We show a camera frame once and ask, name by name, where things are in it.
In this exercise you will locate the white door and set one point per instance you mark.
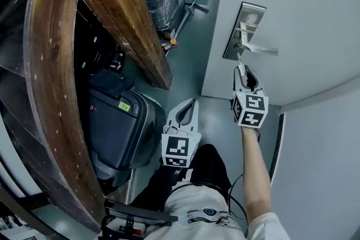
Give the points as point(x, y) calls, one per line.
point(303, 22)

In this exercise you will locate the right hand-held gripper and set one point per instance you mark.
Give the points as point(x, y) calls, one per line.
point(250, 108)

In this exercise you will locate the black hard case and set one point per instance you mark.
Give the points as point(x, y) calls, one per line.
point(118, 126)

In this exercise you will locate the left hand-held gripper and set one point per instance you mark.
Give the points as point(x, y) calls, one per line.
point(176, 147)

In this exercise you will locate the silver door lock plate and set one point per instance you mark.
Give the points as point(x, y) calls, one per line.
point(247, 18)

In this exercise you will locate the silver key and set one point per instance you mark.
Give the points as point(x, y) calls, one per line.
point(240, 62)

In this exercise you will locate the person's black trousers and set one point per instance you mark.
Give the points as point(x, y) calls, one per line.
point(202, 168)

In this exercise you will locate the person's right forearm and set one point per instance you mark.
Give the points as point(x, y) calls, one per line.
point(256, 171)

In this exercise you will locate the person's white t-shirt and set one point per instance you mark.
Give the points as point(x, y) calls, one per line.
point(202, 213)

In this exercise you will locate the small orange round object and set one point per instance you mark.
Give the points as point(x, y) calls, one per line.
point(173, 41)

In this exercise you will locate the black chest-mounted rig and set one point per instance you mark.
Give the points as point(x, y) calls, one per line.
point(132, 219)

